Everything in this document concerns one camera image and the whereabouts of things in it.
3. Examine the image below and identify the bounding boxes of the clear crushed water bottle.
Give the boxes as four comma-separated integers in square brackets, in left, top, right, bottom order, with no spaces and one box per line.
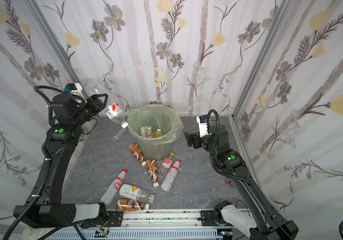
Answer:
[88,85,128,128]

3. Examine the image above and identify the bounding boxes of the yellow juice bottle red label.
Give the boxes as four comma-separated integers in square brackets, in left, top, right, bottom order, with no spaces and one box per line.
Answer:
[153,129,164,138]

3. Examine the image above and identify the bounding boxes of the white bottle yellow flower label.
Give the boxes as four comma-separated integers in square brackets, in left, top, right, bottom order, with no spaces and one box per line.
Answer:
[140,126,153,139]

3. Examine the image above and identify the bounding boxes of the brown bottle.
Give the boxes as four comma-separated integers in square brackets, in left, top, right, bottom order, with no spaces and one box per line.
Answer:
[129,144,146,166]
[116,199,149,212]
[146,160,159,188]

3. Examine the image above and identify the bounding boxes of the white bottle yellow V label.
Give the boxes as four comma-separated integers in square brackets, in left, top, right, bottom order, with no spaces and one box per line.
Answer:
[119,184,155,203]

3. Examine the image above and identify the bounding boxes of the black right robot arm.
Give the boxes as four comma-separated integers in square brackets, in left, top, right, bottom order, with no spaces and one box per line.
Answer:
[184,109,298,240]

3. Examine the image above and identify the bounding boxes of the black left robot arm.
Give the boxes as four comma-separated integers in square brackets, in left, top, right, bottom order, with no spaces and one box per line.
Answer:
[3,86,108,240]

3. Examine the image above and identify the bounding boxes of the green plastic waste bin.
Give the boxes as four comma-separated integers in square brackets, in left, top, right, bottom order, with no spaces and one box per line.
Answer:
[127,104,183,160]

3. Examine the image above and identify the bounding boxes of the clear bottle yellow cap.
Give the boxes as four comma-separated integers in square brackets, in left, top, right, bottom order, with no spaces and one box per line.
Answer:
[158,152,175,179]

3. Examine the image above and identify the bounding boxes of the white bottle red cap right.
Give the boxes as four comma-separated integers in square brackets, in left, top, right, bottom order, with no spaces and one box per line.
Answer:
[161,160,181,192]

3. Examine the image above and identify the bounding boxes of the white bottle red cap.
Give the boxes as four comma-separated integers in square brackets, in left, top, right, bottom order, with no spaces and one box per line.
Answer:
[100,169,127,206]
[161,160,181,192]

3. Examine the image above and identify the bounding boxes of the metal surgical scissors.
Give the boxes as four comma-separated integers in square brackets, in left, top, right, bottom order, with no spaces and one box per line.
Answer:
[81,167,94,187]

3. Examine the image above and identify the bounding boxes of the white bottle red cap left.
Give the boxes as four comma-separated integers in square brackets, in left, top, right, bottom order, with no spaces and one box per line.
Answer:
[100,169,127,206]

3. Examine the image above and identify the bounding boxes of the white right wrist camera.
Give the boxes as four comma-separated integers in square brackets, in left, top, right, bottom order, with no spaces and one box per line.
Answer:
[196,115,209,138]

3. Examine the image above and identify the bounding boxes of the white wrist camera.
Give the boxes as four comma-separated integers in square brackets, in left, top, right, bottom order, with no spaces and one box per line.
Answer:
[63,83,86,99]
[196,115,209,138]

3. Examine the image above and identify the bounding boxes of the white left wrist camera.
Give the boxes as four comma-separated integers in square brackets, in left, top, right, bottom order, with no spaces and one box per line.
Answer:
[63,83,86,99]

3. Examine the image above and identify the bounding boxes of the red handled scissors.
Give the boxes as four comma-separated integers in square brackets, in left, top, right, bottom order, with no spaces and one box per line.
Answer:
[224,178,234,187]

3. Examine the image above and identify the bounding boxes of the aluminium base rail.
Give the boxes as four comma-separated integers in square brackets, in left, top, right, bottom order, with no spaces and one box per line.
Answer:
[34,208,289,240]

